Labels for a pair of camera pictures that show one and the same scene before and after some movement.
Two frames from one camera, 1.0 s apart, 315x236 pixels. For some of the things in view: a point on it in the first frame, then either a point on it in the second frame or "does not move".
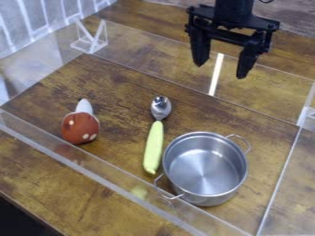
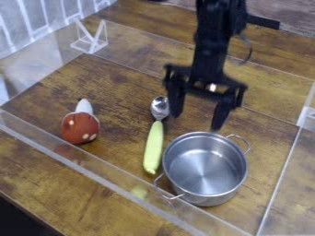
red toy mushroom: (80, 125) does not move
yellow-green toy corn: (160, 111) does not move
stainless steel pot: (204, 168) does not move
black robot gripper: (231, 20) → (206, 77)
